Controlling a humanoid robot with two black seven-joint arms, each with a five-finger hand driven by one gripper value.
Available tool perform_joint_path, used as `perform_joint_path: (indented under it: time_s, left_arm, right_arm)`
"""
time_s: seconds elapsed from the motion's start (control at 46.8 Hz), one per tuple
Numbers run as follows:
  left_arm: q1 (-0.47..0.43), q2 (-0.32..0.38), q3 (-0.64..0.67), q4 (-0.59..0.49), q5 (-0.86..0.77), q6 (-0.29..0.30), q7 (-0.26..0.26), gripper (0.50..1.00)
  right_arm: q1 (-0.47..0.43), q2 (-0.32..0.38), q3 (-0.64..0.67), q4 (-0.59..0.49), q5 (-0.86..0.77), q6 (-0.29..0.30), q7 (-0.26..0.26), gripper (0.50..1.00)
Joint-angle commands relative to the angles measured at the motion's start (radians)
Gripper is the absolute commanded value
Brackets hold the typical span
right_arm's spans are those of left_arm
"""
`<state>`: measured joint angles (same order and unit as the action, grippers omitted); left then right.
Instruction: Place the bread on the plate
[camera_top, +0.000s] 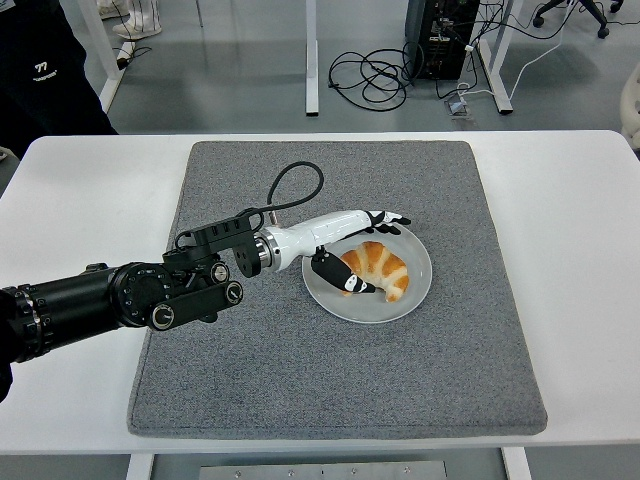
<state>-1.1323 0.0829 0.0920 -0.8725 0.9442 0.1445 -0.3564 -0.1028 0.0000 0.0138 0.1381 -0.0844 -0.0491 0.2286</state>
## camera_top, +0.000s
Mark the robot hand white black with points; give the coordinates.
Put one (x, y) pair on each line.
(325, 230)

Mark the croissant bread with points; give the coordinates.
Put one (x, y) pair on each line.
(385, 265)

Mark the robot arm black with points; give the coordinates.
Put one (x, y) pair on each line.
(100, 300)

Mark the pale grey round plate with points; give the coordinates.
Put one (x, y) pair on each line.
(350, 307)

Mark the grey metal plate with screws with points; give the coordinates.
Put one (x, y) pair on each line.
(320, 471)

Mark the grey fabric mat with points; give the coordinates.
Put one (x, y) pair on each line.
(350, 375)

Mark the white desk leg straight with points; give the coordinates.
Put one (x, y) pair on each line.
(312, 75)

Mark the metal floor socket box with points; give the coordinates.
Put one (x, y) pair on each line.
(457, 107)

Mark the black computer tower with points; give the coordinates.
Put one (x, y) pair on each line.
(445, 50)

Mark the white desk leg with foot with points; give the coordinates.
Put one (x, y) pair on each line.
(500, 95)

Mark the person's legs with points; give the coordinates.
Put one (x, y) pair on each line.
(142, 22)

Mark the white desk leg slanted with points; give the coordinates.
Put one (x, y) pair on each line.
(107, 55)

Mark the white table leg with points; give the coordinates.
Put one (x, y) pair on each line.
(517, 465)
(139, 465)

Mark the black cloth with white print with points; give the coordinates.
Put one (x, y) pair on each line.
(35, 50)

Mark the black office chair base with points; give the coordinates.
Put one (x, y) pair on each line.
(595, 12)

